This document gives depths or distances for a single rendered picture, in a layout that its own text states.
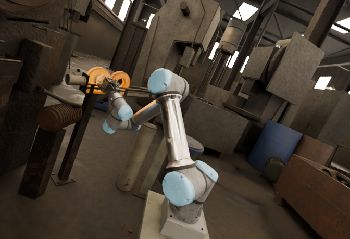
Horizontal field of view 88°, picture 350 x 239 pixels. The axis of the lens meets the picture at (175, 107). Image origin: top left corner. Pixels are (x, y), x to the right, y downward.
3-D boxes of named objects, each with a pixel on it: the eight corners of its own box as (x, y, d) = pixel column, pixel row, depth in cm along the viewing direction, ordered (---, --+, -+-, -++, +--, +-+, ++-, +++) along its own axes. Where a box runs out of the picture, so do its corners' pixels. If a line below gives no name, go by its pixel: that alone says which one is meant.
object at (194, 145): (151, 184, 154) (171, 139, 148) (156, 166, 186) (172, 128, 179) (186, 198, 155) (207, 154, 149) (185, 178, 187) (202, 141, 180)
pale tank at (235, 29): (192, 104, 902) (232, 15, 834) (191, 102, 992) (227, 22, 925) (209, 112, 905) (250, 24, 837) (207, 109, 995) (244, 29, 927)
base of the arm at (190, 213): (197, 205, 89) (207, 188, 88) (200, 230, 74) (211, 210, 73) (170, 191, 89) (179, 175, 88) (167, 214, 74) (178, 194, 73)
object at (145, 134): (113, 187, 132) (139, 123, 124) (119, 178, 143) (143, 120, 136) (129, 193, 132) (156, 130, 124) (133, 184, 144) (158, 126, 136)
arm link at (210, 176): (210, 198, 82) (225, 173, 80) (196, 206, 71) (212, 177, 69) (190, 179, 89) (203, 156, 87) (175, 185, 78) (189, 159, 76)
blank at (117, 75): (110, 68, 116) (113, 70, 114) (129, 72, 128) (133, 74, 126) (104, 91, 119) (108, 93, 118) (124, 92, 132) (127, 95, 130)
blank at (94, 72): (87, 63, 103) (90, 65, 101) (111, 68, 116) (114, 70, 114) (81, 89, 107) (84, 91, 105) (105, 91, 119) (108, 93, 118)
